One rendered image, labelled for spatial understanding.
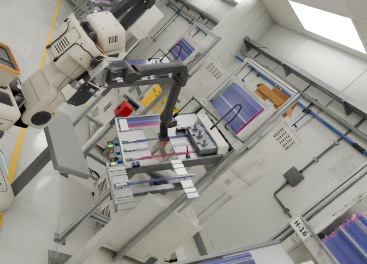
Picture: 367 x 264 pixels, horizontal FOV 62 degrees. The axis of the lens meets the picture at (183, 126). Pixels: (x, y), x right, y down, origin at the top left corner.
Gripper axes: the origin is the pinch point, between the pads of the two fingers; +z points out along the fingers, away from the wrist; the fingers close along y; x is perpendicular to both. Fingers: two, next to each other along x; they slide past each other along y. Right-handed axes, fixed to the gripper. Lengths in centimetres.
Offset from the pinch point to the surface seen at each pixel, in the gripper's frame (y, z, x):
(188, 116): 42, 2, -33
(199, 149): -15.5, -3.5, -22.5
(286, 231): -95, -3, -44
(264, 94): 34, -17, -101
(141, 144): 6.7, 0.6, 15.3
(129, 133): 23.7, 0.5, 21.9
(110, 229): -49, 22, 46
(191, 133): 4.3, -4.7, -23.1
